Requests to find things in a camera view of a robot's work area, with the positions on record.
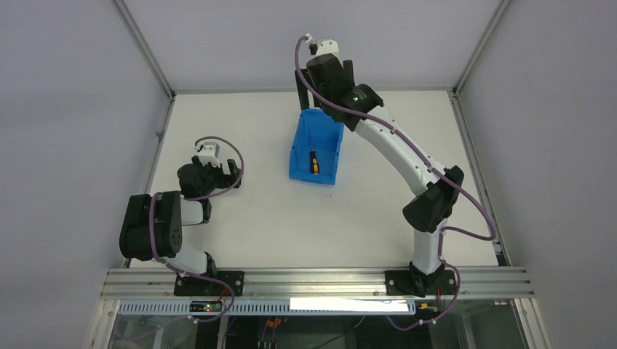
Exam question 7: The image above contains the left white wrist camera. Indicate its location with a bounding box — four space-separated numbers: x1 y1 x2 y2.
197 142 220 168

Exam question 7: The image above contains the blue plastic bin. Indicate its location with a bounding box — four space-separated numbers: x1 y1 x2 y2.
288 108 344 185

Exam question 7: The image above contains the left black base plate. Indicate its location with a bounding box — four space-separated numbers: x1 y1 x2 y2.
173 270 245 297

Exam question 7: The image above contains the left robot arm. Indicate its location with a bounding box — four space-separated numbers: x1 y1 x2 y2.
119 156 242 278

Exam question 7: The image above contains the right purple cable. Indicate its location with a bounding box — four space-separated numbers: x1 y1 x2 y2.
294 34 498 332

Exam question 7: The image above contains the white slotted cable duct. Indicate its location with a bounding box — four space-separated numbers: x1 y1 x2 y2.
118 297 416 316

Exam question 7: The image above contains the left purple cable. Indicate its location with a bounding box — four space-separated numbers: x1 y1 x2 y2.
149 135 245 270

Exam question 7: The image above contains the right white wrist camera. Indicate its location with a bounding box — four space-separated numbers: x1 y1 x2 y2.
308 38 341 60

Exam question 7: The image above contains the purple cable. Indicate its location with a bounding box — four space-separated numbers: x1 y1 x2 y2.
294 34 498 332
149 135 245 270

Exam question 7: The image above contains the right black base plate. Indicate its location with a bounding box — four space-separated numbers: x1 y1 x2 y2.
384 270 458 298

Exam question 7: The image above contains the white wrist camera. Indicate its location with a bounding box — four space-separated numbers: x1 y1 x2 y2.
197 142 220 168
308 38 341 60

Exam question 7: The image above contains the green circuit board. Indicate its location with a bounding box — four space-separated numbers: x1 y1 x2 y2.
189 301 223 313

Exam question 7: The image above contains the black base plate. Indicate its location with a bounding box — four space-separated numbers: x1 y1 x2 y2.
173 270 245 297
384 270 458 298

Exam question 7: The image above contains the black yellow screwdriver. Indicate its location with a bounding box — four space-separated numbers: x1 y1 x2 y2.
307 131 320 175

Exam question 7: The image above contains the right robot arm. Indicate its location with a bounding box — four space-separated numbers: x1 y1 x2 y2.
298 54 464 297

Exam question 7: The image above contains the aluminium front rail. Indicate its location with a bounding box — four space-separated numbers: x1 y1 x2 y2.
100 267 535 300

